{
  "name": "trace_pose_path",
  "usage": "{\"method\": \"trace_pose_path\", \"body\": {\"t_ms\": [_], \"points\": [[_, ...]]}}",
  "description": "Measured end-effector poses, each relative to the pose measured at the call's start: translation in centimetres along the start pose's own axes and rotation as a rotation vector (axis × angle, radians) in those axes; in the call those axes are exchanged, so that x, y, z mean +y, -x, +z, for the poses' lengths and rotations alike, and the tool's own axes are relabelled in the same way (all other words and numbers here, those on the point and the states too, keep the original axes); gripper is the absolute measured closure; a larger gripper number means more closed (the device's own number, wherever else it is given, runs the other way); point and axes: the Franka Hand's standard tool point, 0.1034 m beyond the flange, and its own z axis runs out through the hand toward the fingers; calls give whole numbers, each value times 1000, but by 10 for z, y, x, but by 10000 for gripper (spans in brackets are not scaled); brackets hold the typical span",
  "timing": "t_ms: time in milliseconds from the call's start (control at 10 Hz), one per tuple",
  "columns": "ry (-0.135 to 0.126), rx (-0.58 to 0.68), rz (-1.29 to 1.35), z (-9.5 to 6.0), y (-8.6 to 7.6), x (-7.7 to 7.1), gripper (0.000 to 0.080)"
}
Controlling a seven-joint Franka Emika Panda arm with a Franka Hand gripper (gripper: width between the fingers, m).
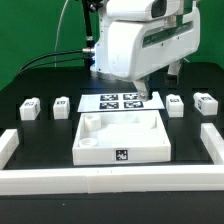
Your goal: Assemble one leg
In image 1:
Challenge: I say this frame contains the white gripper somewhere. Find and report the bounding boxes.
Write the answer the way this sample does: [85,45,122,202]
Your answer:
[108,13,200,101]

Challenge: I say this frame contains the white square tabletop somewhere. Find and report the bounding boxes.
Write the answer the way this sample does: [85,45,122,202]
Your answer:
[72,110,171,166]

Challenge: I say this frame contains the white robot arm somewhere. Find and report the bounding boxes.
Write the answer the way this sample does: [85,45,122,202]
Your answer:
[90,0,200,101]

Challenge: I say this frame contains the paper sheet with markers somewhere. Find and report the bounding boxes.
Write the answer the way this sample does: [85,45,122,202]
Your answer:
[78,92,164,112]

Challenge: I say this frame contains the white U-shaped fence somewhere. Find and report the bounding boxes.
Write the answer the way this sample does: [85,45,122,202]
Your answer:
[0,122,224,196]

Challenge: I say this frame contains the black pole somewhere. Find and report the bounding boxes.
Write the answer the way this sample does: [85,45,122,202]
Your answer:
[81,0,94,48]

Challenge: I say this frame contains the black cables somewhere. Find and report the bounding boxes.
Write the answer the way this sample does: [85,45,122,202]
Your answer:
[18,47,96,75]

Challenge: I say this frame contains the white thin cable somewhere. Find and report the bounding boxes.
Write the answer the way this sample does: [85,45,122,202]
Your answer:
[53,0,72,68]

